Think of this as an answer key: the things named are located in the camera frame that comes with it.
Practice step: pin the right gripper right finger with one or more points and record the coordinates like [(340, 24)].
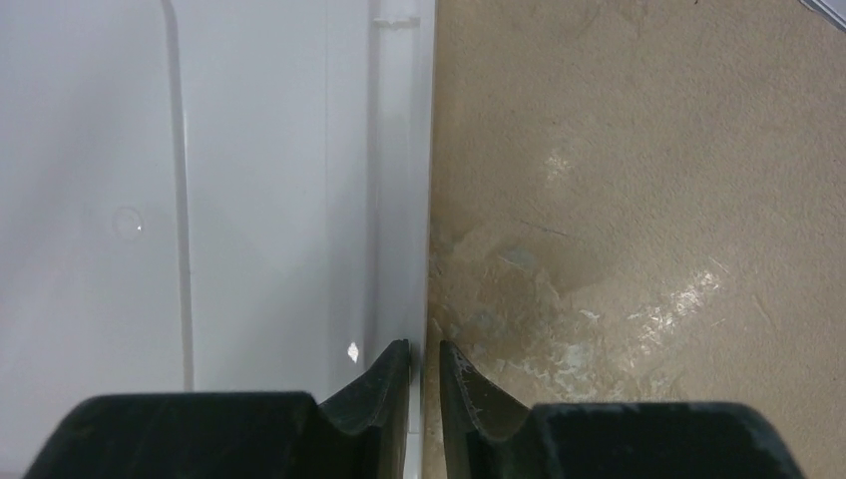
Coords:
[(487, 433)]

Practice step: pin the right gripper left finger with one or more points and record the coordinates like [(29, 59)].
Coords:
[(359, 432)]

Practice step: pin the aluminium rail frame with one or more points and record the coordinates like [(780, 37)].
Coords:
[(832, 11)]

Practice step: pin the white plastic lid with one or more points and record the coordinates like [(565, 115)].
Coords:
[(201, 198)]

